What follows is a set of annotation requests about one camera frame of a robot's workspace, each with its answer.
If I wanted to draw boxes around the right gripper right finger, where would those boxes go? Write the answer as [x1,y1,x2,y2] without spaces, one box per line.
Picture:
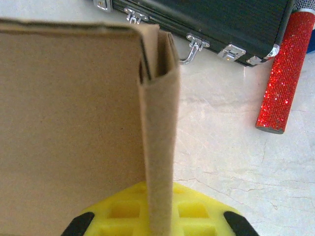
[170,183,258,236]

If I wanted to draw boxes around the black briefcase with metal latches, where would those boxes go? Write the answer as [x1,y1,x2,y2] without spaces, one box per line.
[93,0,295,67]

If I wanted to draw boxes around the red glitter microphone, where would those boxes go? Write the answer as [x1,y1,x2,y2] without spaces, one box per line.
[255,0,315,135]

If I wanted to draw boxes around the small blue cube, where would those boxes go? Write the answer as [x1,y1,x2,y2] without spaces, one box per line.
[306,29,315,54]

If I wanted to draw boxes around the brown cardboard paper box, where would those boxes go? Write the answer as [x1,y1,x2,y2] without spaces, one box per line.
[0,18,182,236]

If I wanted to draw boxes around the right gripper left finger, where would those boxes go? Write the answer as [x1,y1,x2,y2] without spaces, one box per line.
[61,181,151,236]

